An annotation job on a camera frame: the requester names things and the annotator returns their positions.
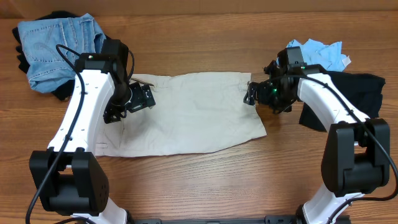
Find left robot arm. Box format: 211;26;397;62
25;39;155;223

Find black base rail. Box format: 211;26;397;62
127;214;352;224

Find crumpled black t-shirt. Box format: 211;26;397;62
298;70;386;132

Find crumpled light blue t-shirt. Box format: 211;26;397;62
286;39;351;72

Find folded light blue jeans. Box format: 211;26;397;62
17;12;107;94

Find beige khaki shorts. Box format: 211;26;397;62
95;72;267;157

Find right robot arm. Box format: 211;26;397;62
243;47;397;224

